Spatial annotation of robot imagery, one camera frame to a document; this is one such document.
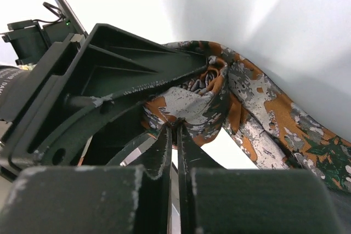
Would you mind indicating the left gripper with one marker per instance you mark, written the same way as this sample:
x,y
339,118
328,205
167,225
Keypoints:
x,y
83,102

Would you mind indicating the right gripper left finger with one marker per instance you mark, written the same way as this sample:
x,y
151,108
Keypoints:
x,y
94,199

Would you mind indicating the orange grey patterned tie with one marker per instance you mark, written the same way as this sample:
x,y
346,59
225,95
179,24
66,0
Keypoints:
x,y
234,95

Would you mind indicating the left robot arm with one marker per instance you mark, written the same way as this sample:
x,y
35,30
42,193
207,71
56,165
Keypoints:
x,y
30,44

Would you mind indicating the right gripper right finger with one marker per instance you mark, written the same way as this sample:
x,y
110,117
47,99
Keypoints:
x,y
218,200

